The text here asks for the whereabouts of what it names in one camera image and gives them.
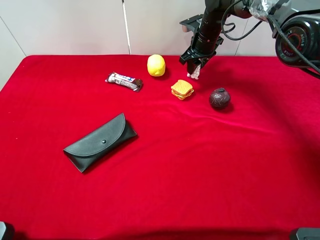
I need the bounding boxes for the dark brown round ball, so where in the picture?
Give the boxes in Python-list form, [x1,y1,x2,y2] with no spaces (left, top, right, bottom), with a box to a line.
[209,87,231,110]

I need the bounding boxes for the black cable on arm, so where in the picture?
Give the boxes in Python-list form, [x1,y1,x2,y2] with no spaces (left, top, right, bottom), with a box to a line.
[219,0,320,76]

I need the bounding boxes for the white vertical pole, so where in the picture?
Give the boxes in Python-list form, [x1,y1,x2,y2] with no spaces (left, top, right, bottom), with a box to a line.
[121,0,132,55]

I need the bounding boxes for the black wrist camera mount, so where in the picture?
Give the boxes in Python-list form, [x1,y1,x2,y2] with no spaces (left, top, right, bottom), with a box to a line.
[179,14,203,33]

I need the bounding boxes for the toy sandwich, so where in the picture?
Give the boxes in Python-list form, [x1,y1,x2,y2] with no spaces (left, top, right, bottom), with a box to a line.
[171,79,194,100]

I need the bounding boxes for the chocolate bar in wrapper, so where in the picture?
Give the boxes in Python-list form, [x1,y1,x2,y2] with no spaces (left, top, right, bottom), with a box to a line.
[105,72,143,92]

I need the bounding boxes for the black leather glasses case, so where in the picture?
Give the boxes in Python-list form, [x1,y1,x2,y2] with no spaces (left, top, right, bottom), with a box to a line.
[63,113,137,173]

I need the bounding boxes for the yellow lemon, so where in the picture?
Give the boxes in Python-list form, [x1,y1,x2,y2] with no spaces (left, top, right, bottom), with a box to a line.
[147,54,166,77]

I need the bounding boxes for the black device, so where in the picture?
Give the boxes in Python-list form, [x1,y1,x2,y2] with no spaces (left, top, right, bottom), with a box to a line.
[0,221,15,240]
[289,227,320,240]

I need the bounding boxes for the red velvet table cloth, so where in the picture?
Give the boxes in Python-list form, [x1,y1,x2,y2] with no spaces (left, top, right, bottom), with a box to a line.
[0,55,320,240]

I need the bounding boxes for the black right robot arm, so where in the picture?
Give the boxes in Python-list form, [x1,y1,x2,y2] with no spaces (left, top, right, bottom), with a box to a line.
[179,0,320,79]

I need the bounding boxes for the black device bottom right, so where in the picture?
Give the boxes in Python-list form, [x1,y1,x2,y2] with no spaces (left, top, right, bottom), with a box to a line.
[289,227,320,240]

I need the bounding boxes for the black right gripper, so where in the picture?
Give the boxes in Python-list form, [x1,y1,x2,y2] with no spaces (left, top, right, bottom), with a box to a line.
[179,34,223,75]

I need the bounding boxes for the black device bottom left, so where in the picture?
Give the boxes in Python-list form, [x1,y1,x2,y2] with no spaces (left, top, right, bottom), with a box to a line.
[0,221,15,240]

